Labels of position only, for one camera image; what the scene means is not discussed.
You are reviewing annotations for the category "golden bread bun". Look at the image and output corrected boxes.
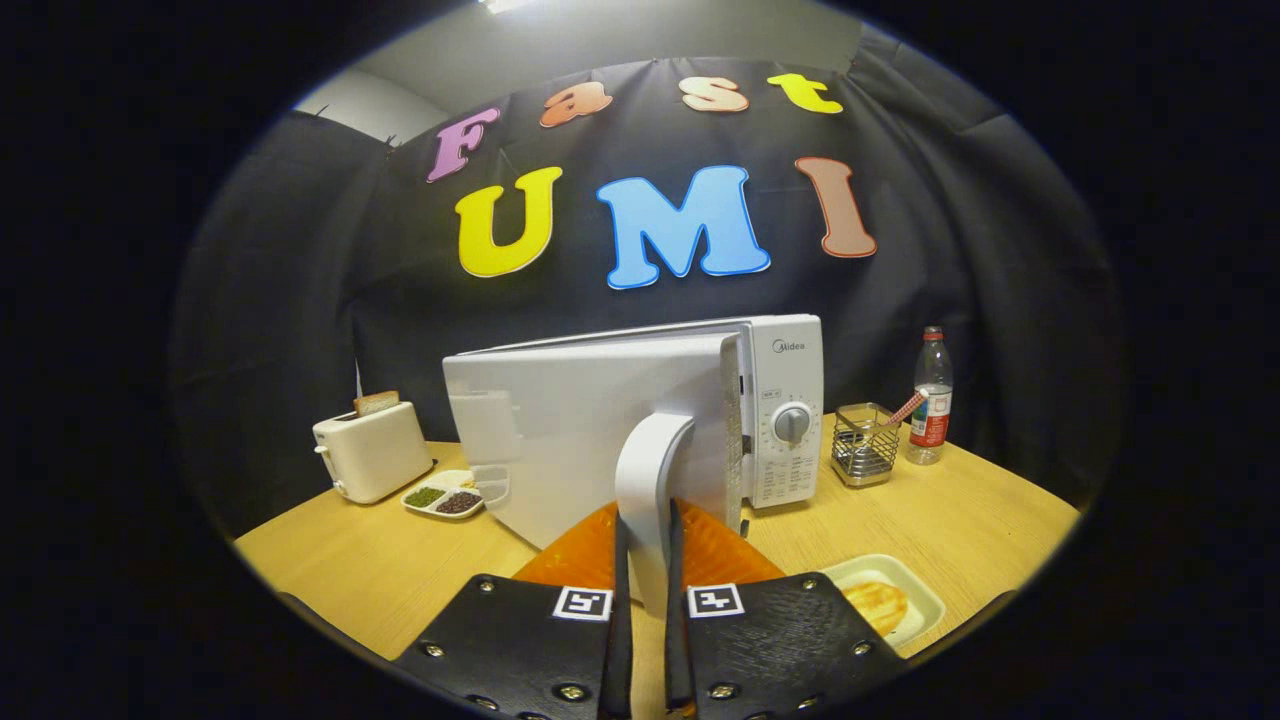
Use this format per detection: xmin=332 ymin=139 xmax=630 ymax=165
xmin=840 ymin=581 xmax=909 ymax=637

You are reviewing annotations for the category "clear bottle red label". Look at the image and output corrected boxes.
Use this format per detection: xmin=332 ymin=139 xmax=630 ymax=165
xmin=905 ymin=326 xmax=954 ymax=466

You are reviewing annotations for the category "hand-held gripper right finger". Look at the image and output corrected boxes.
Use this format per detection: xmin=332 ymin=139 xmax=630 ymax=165
xmin=665 ymin=497 xmax=906 ymax=720

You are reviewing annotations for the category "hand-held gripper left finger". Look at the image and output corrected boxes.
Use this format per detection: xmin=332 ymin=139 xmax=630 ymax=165
xmin=393 ymin=500 xmax=633 ymax=720

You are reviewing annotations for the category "white microwave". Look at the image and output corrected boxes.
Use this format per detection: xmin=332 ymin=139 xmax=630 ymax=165
xmin=442 ymin=314 xmax=826 ymax=616

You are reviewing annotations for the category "divided dish with beans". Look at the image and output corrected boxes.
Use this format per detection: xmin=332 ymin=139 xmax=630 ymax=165
xmin=401 ymin=468 xmax=488 ymax=521

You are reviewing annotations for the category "cream rectangular tray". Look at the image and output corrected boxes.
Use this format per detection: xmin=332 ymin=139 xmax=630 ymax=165
xmin=820 ymin=553 xmax=946 ymax=651

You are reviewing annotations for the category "cream toaster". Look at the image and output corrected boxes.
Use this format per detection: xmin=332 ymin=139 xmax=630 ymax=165
xmin=312 ymin=400 xmax=435 ymax=505

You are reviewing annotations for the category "metal wire utensil holder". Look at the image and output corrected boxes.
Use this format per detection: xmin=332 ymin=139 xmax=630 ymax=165
xmin=831 ymin=402 xmax=901 ymax=488

